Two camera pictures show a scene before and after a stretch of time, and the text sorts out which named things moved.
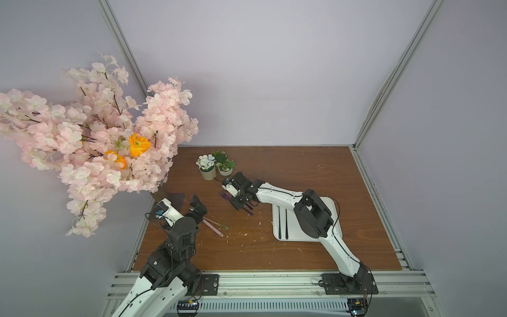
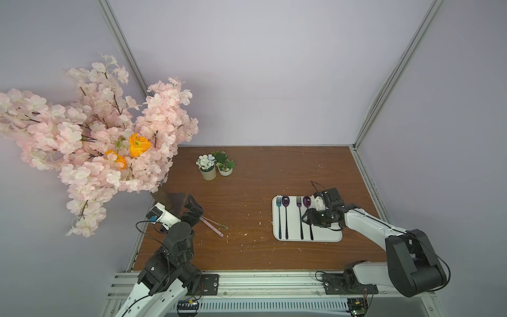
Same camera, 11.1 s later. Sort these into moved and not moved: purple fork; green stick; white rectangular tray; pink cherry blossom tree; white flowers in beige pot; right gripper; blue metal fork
Moved: right gripper; purple fork
Not moved: blue metal fork; pink cherry blossom tree; green stick; white flowers in beige pot; white rectangular tray
